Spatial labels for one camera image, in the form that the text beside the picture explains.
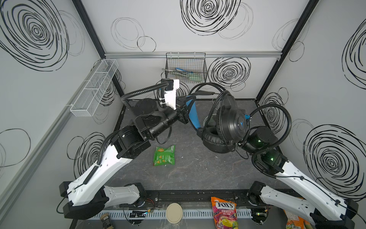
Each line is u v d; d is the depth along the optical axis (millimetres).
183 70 910
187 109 465
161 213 642
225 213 665
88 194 373
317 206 413
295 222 640
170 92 406
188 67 889
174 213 644
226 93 380
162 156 846
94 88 721
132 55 944
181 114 425
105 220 654
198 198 754
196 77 867
